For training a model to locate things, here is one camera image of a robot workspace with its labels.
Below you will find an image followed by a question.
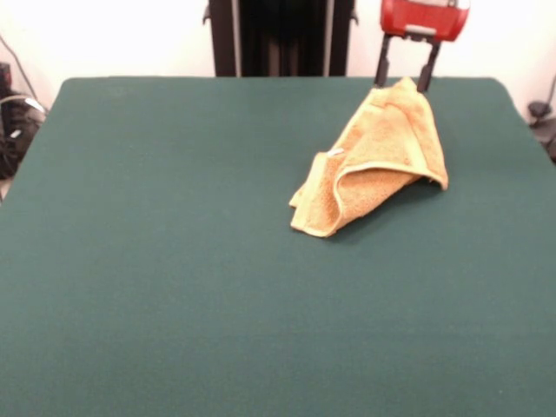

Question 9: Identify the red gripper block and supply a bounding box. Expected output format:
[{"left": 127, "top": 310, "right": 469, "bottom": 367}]
[{"left": 374, "top": 0, "right": 471, "bottom": 93}]

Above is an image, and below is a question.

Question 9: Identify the tan terry towel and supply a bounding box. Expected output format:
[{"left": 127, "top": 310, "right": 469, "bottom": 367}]
[{"left": 288, "top": 76, "right": 449, "bottom": 239}]

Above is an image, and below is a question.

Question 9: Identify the dark green table cloth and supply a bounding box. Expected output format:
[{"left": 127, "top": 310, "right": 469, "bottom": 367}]
[{"left": 0, "top": 76, "right": 556, "bottom": 417}]

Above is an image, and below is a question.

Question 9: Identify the black equipment pile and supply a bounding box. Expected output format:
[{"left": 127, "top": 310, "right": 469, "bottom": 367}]
[{"left": 0, "top": 63, "right": 47, "bottom": 182}]

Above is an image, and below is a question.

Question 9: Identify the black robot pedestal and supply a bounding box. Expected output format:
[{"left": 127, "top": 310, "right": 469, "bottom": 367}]
[{"left": 202, "top": 0, "right": 361, "bottom": 78}]

